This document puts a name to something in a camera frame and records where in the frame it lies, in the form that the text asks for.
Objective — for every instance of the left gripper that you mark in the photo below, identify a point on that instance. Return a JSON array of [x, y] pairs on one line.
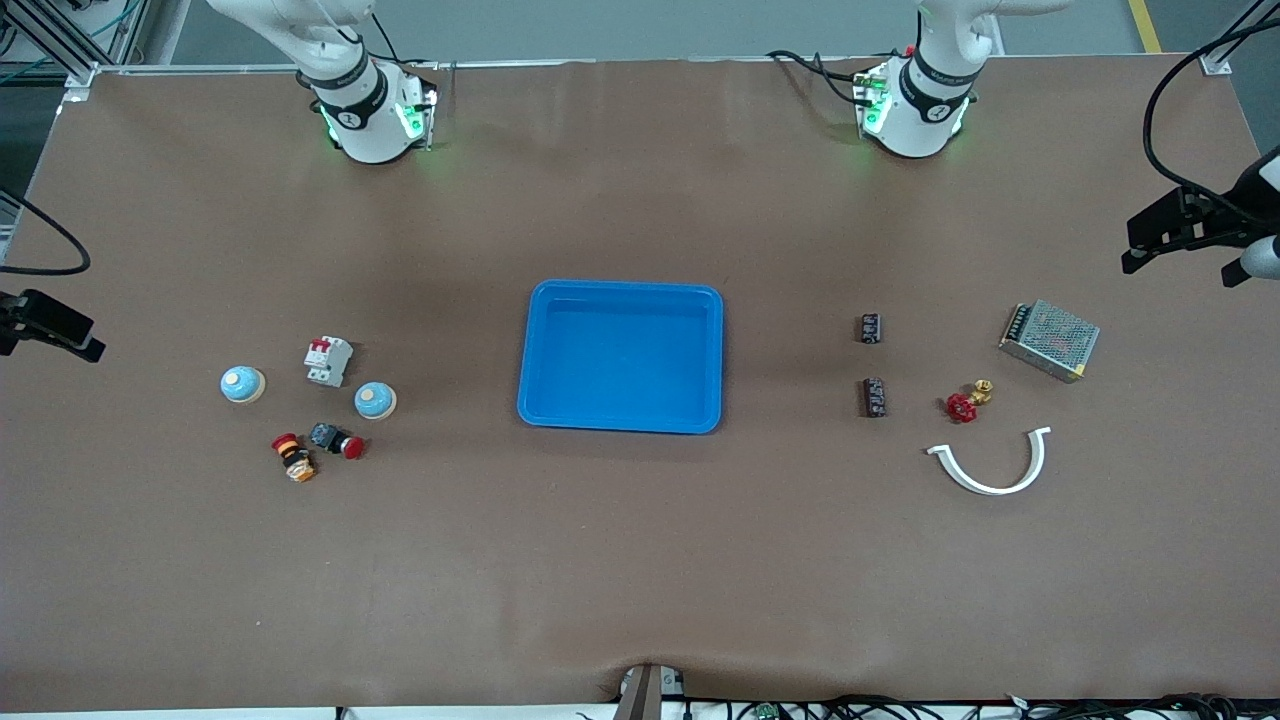
[[1232, 221]]

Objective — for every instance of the blue desk bell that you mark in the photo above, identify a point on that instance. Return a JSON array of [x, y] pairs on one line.
[[375, 402], [242, 385]]

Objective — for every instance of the black terminal block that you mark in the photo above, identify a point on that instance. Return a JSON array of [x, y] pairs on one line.
[[871, 329]]

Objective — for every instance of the dark brown electrolytic capacitor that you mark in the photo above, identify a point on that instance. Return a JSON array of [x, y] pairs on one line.
[[875, 398]]

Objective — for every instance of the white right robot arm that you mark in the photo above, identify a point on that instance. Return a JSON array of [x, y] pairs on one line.
[[365, 120]]

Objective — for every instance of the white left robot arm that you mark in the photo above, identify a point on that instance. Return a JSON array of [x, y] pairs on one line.
[[920, 110]]

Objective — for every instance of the blue plastic tray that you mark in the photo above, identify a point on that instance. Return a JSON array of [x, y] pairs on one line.
[[620, 360]]

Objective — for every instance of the metal mesh power supply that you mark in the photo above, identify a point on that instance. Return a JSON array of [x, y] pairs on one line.
[[1050, 340]]

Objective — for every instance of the white red circuit breaker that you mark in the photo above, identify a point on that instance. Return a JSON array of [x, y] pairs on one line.
[[328, 360]]

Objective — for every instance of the black red emergency stop button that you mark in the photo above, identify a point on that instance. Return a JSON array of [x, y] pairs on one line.
[[335, 438]]

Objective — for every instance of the white curved pipe clamp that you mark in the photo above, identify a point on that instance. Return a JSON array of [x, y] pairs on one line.
[[992, 490]]

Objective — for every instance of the brown table mat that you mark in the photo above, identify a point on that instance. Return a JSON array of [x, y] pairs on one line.
[[640, 550]]

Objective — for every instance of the aluminium frame profile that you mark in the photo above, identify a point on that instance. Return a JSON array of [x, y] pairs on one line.
[[1216, 64], [45, 40]]

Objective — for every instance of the red orange push button switch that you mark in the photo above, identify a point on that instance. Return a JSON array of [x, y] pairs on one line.
[[293, 458]]

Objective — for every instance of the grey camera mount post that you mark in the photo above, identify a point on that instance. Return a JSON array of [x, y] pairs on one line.
[[645, 695]]

